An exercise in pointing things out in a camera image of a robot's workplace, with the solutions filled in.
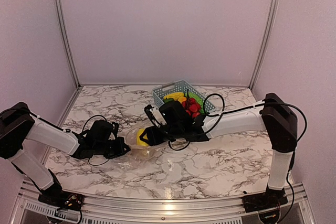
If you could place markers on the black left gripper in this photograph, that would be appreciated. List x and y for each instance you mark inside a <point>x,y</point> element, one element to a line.
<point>120,149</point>

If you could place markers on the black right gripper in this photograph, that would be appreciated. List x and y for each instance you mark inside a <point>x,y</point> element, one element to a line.
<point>154,139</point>

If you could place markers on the small yellow fake corn cob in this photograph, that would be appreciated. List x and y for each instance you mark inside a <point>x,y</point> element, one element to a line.
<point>142,139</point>

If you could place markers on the clear zip top bag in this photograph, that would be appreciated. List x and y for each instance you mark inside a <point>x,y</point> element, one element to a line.
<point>140,152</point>

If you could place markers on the red fake grape bunch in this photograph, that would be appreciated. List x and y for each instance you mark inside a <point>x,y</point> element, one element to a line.
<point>191,107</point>

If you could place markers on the green fake bitter gourd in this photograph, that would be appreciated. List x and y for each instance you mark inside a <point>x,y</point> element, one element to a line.
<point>197,98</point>

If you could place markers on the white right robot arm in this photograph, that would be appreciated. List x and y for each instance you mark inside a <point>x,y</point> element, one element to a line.
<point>188,121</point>

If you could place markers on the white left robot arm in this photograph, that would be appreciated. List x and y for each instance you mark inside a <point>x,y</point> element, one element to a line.
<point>19,125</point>

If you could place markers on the aluminium front rail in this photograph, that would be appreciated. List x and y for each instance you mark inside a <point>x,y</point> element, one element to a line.
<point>104,209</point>

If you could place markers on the left aluminium corner post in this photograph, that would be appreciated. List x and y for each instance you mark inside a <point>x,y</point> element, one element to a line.
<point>66,43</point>

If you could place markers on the aluminium corner post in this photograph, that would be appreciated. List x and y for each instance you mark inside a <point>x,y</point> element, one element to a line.
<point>66,43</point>
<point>271,17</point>

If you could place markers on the right aluminium corner post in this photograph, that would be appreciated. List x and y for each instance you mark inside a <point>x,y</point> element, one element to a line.
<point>271,17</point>

